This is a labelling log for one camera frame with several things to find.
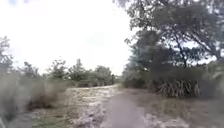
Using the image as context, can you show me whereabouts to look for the palmetto bush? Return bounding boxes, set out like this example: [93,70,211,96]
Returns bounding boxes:
[153,78,202,99]

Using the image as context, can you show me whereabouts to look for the row of green trees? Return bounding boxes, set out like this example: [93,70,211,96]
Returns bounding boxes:
[43,58,117,89]

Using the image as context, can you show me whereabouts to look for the dry grass verge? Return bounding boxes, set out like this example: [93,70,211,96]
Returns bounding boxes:
[0,81,103,128]
[128,87,224,128]

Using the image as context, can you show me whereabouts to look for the tall dry bushes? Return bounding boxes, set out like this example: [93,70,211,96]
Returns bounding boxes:
[0,35,69,118]

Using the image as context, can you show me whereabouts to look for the large dark tree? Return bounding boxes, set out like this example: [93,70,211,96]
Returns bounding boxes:
[113,0,224,99]

